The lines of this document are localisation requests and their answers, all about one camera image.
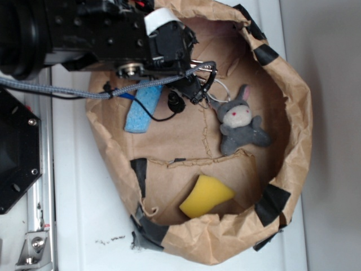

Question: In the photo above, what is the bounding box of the silver key bunch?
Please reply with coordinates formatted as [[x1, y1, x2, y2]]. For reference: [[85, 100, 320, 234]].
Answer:
[[190, 59, 217, 85]]

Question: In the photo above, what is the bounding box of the thin black wire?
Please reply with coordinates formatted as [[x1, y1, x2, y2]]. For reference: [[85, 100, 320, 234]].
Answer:
[[50, 81, 187, 123]]

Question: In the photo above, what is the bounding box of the yellow foam sponge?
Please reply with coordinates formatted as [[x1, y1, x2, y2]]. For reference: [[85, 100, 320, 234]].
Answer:
[[179, 175, 236, 218]]

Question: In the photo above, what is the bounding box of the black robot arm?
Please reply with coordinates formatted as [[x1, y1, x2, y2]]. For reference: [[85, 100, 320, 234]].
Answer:
[[1, 1, 217, 104]]

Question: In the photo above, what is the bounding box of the grey braided cable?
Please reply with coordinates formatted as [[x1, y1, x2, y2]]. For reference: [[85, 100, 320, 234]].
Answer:
[[0, 60, 217, 100]]

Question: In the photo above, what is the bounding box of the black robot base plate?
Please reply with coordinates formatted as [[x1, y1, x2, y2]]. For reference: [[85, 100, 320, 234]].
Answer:
[[1, 88, 42, 215]]

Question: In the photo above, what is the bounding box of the brown paper bag container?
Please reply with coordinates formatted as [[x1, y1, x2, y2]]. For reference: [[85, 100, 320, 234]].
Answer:
[[86, 1, 312, 265]]

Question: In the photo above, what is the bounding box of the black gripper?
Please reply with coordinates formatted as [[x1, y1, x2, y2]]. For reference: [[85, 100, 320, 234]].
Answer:
[[116, 21, 215, 104]]

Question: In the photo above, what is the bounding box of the blue rectangular sponge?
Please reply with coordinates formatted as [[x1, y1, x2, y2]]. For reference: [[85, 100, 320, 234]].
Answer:
[[120, 85, 163, 133]]

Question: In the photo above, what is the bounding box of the grey plush bunny keychain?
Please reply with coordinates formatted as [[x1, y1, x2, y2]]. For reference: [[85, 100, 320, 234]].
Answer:
[[209, 84, 271, 156]]

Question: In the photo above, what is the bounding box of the metal corner bracket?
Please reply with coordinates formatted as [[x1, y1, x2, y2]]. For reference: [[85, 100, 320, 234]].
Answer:
[[15, 231, 52, 270]]

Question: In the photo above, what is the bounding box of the aluminium extrusion rail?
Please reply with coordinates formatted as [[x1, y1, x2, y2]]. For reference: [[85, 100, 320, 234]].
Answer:
[[24, 66, 59, 271]]

